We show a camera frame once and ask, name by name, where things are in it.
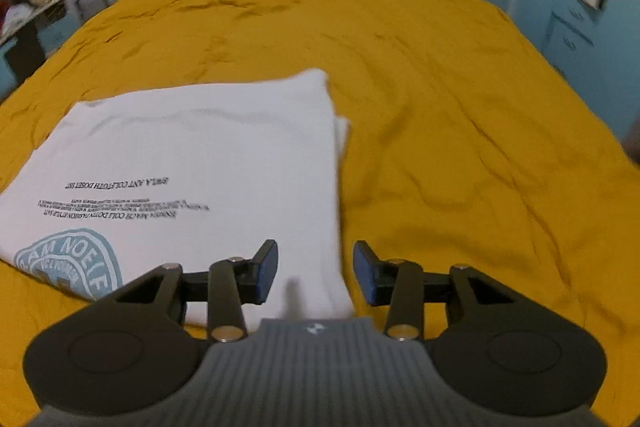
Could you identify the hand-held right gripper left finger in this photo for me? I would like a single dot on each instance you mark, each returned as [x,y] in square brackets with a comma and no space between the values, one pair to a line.
[265,272]

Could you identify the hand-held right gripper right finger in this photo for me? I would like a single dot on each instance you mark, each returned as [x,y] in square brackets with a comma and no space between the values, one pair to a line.
[365,272]

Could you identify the mustard yellow blanket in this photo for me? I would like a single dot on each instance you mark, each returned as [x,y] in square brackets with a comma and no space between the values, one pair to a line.
[425,107]

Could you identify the white plastic bag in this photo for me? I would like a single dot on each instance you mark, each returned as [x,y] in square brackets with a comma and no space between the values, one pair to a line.
[21,18]

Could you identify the blue and white desk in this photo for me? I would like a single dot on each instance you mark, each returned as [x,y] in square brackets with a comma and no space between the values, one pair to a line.
[30,42]

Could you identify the blue and white wardrobe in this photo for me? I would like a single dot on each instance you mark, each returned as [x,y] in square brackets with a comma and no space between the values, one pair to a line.
[580,47]

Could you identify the white printed sweatshirt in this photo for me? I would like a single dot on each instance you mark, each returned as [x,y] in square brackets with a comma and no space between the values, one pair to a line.
[200,147]

